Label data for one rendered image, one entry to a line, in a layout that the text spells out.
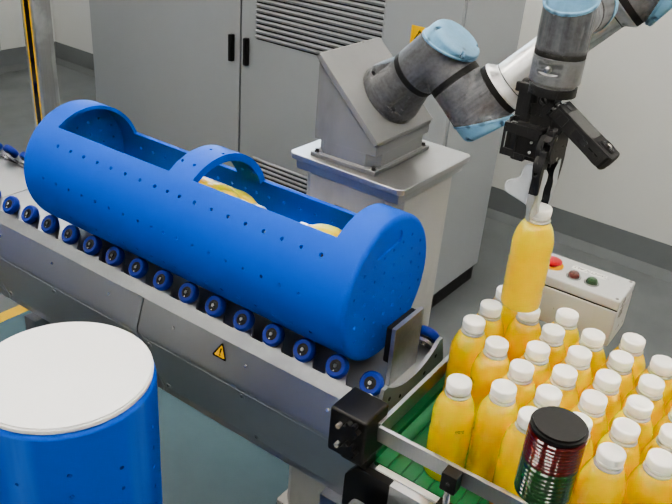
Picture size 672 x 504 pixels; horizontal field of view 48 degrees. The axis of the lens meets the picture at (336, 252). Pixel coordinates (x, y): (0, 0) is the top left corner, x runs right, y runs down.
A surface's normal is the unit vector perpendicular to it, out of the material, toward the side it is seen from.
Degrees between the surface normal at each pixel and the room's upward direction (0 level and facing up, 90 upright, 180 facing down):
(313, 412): 70
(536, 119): 90
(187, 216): 64
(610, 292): 0
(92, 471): 90
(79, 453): 90
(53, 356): 0
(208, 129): 90
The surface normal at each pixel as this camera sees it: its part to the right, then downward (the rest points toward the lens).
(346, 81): 0.61, -0.41
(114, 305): -0.52, 0.04
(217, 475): 0.07, -0.88
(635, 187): -0.61, 0.34
